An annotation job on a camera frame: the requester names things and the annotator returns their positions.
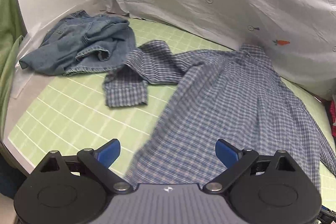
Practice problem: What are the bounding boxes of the green curtain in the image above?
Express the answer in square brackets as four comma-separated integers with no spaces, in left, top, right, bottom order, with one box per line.
[0,0,27,136]

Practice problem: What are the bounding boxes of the blue denim shorts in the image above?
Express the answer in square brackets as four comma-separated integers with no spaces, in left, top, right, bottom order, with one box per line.
[19,10,136,76]

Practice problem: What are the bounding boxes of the red plaid garment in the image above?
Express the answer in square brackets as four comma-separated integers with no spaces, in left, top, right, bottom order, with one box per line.
[329,101,336,138]

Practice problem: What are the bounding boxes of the blue plaid shirt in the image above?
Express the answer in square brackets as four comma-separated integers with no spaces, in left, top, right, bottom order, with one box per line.
[103,41,335,186]

